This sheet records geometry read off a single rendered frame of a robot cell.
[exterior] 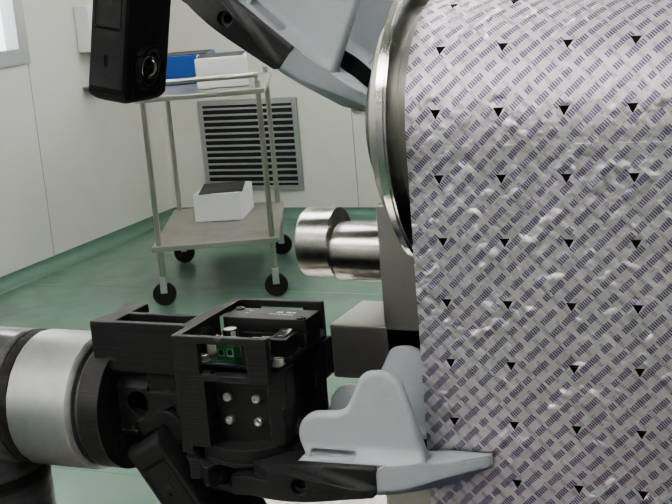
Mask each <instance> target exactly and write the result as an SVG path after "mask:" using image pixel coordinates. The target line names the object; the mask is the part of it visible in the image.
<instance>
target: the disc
mask: <svg viewBox="0 0 672 504"><path fill-rule="evenodd" d="M428 1H429V0H394V1H393V3H392V5H391V8H390V11H389V14H388V17H387V20H386V23H385V27H384V31H383V36H382V40H381V46H380V51H379V58H378V67H377V77H376V92H375V132H376V147H377V158H378V166H379V174H380V180H381V185H382V190H383V195H384V200H385V204H386V208H387V211H388V214H389V218H390V221H391V224H392V226H393V229H394V231H395V234H396V236H397V238H398V240H399V242H400V244H401V246H402V247H403V249H404V250H405V252H406V253H407V254H408V255H409V257H410V258H411V259H412V260H413V261H414V252H413V238H412V223H411V209H410V201H409V198H408V194H407V191H406V187H405V183H404V178H403V173H402V167H401V161H400V153H399V143H398V126H397V102H398V85H399V76H400V68H401V62H402V56H403V52H404V47H405V43H406V40H407V37H408V34H409V31H410V29H411V26H412V24H413V22H414V20H415V18H416V17H417V15H418V14H419V13H420V12H421V11H422V10H423V9H424V7H425V6H426V4H427V3H428Z"/></svg>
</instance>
